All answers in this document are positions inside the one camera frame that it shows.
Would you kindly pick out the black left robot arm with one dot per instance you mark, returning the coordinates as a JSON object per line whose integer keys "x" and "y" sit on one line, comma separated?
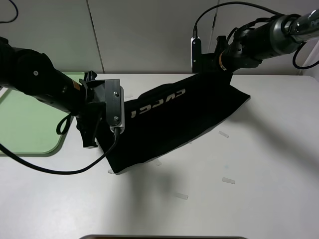
{"x": 33, "y": 74}

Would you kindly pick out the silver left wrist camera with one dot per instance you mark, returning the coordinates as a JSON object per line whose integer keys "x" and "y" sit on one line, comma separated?
{"x": 115, "y": 110}

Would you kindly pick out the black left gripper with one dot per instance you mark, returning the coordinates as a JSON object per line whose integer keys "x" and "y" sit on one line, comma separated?
{"x": 80, "y": 91}

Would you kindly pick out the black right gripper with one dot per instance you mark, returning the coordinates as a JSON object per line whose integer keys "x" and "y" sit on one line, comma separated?
{"x": 230, "y": 57}

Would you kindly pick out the black short sleeve t-shirt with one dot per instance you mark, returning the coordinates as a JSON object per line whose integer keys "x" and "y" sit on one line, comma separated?
{"x": 167, "y": 117}

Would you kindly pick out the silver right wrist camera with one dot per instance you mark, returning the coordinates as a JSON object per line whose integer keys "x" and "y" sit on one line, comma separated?
{"x": 200, "y": 63}

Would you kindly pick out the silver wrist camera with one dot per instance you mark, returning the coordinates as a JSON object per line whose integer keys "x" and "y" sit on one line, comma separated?
{"x": 200, "y": 63}
{"x": 115, "y": 110}

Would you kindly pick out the light green plastic tray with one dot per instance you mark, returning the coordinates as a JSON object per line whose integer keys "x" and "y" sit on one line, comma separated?
{"x": 27, "y": 126}

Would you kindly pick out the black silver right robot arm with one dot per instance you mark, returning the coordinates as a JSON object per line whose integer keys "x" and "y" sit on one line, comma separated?
{"x": 266, "y": 38}

